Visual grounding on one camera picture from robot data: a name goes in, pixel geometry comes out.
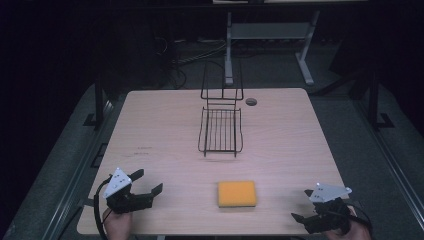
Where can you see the person's right hand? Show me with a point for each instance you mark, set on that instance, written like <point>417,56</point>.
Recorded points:
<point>358,233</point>

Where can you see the yellow sponge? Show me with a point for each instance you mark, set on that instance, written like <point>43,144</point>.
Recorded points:
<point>236,193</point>

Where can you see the person's left hand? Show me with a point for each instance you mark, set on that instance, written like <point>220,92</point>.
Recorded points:
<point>118,226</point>

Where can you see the grey metal stand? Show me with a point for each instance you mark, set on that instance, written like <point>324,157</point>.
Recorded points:
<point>270,30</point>

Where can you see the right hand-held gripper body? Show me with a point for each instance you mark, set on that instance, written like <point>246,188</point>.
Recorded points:
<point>328,213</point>

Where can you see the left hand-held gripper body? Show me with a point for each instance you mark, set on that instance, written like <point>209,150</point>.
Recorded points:
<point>117,186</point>

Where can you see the black metal post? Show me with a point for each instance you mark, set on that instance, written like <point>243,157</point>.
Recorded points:
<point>375,100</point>
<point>99,100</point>

